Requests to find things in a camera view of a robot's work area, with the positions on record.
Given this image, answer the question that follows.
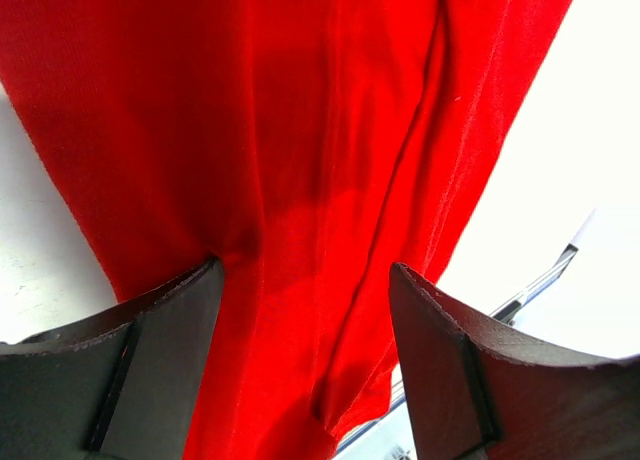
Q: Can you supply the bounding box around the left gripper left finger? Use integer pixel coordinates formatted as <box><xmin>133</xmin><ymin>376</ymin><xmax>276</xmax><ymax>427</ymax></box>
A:
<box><xmin>1</xmin><ymin>259</ymin><xmax>224</xmax><ymax>459</ymax></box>

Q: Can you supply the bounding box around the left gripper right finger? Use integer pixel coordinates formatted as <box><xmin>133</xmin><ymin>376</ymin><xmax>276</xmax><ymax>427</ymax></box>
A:
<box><xmin>389</xmin><ymin>263</ymin><xmax>639</xmax><ymax>459</ymax></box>

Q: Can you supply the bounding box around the red t-shirt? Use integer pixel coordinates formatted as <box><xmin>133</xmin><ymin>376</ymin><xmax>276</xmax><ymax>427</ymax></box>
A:
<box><xmin>1</xmin><ymin>0</ymin><xmax>572</xmax><ymax>459</ymax></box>

